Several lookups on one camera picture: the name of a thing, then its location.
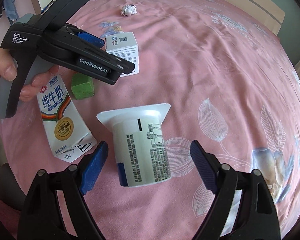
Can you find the white paper ball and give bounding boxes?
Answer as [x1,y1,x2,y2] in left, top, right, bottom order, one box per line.
[120,4,138,16]

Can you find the left hand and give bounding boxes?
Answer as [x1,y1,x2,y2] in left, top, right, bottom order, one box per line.
[0,47,61,103]

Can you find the pink floral bed sheet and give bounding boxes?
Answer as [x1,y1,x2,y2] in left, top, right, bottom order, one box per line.
[0,0,300,240]

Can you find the green sponge cube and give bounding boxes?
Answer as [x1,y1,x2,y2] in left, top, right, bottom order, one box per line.
[71,73,95,100]

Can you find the blue hanging clothes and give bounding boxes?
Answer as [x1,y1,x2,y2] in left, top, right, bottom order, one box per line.
[3,0,19,25]

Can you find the white yogurt cup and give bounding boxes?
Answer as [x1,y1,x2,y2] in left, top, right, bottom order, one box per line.
[96,103,171,187]

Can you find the white milk carton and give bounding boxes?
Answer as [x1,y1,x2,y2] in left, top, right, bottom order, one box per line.
[37,74,97,163]

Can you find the small white medicine box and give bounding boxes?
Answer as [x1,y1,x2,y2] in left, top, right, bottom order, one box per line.
[106,32,140,77]

